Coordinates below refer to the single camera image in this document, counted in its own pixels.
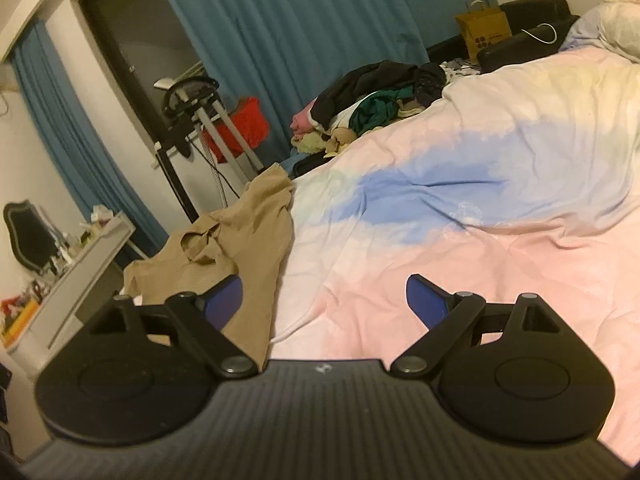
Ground green garment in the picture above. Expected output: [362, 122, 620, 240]
[348, 87, 416, 136]

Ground orange box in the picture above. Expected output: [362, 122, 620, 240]
[0, 297, 41, 346]

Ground white cable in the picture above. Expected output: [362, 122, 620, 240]
[520, 22, 557, 45]

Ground tan printed t-shirt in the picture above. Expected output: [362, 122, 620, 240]
[122, 162, 296, 361]

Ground dark grey garment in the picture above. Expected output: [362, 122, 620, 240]
[412, 61, 447, 108]

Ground garment steamer stand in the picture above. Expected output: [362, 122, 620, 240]
[154, 76, 266, 201]

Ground wide blue curtain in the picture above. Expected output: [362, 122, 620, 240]
[147, 0, 498, 171]

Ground white garment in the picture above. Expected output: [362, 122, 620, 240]
[327, 95, 381, 131]

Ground black and white patterned cloth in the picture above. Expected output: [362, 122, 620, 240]
[440, 57, 481, 78]

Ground beige garment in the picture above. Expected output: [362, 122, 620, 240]
[330, 127, 358, 153]

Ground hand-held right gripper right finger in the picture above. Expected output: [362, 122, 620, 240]
[390, 274, 563, 380]

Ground black wavy framed mirror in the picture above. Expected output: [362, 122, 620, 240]
[2, 200, 63, 276]

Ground black jacket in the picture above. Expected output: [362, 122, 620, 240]
[309, 60, 421, 128]

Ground red cloth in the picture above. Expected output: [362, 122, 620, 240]
[205, 97, 271, 163]

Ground yellow paper bag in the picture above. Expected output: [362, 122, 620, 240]
[454, 0, 513, 62]

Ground narrow blue curtain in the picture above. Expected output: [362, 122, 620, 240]
[10, 17, 168, 261]

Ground pastel tie-dye duvet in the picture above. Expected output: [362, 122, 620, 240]
[270, 47, 640, 466]

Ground pastel pillow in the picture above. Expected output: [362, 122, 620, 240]
[559, 0, 640, 63]

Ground white dressing table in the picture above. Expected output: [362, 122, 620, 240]
[0, 212, 137, 361]

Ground row of cosmetic bottles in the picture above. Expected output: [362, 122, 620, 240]
[30, 230, 101, 296]

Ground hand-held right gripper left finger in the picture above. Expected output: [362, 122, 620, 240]
[92, 275, 259, 378]

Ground pale yellow garment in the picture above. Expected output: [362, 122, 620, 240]
[291, 130, 351, 156]

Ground black leather sofa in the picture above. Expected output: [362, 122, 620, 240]
[426, 0, 581, 73]

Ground pink garment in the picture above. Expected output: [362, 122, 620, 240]
[291, 100, 321, 136]

